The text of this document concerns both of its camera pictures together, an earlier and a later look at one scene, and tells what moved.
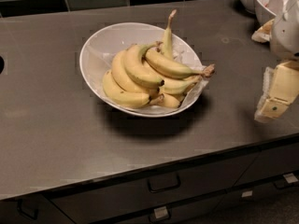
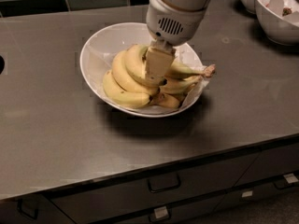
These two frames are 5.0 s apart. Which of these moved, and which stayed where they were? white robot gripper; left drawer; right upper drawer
Moved: white robot gripper
Stayed: right upper drawer; left drawer
